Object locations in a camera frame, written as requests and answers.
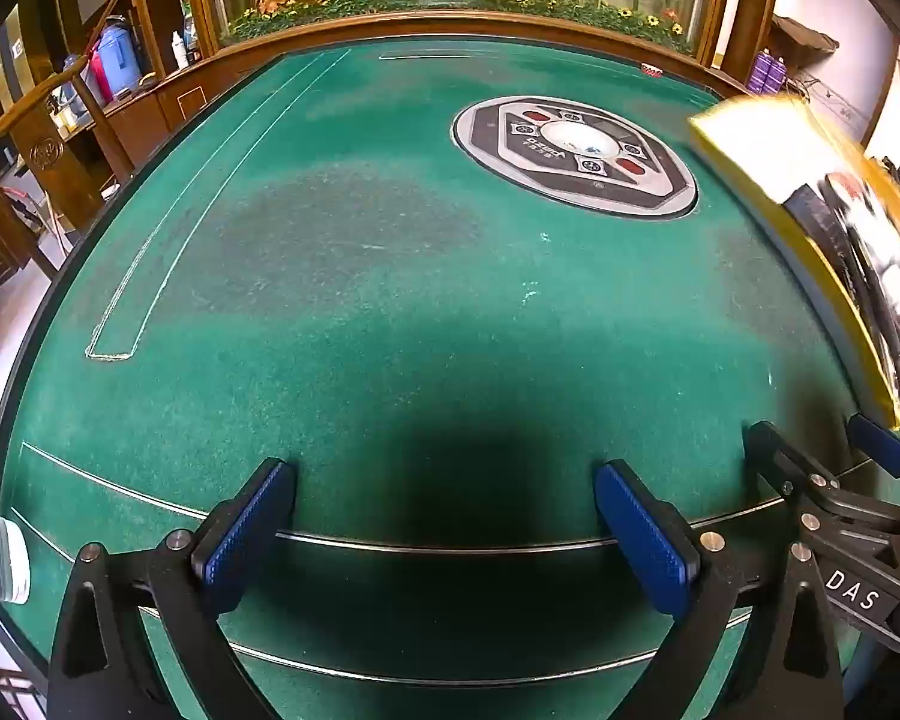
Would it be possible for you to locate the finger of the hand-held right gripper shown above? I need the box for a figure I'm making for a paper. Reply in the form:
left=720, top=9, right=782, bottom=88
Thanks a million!
left=849, top=414, right=900, bottom=511
left=744, top=420, right=842, bottom=503

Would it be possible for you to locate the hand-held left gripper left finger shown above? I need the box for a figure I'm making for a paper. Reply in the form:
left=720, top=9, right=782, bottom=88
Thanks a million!
left=47, top=457, right=301, bottom=720

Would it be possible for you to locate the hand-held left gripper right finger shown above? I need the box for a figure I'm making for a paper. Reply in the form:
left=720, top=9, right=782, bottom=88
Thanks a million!
left=592, top=459, right=845, bottom=720

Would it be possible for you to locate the yellow lined shallow box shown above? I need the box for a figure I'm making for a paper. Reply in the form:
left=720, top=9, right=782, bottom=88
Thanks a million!
left=686, top=94, right=900, bottom=428

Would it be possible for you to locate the round table control panel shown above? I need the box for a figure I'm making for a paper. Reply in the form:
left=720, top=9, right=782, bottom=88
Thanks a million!
left=451, top=94, right=700, bottom=222

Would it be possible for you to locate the carved wooden chair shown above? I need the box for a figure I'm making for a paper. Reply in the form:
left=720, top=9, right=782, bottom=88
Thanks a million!
left=0, top=52, right=136, bottom=278

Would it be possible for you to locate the pale blue kettle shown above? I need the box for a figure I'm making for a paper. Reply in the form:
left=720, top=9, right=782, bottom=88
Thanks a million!
left=56, top=52, right=95, bottom=121

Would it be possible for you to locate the blue thermos jug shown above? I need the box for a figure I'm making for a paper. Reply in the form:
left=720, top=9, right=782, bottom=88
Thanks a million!
left=94, top=19, right=143, bottom=95

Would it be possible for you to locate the black wire basket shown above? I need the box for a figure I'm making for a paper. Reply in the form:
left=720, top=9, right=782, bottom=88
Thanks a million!
left=795, top=71, right=852, bottom=113

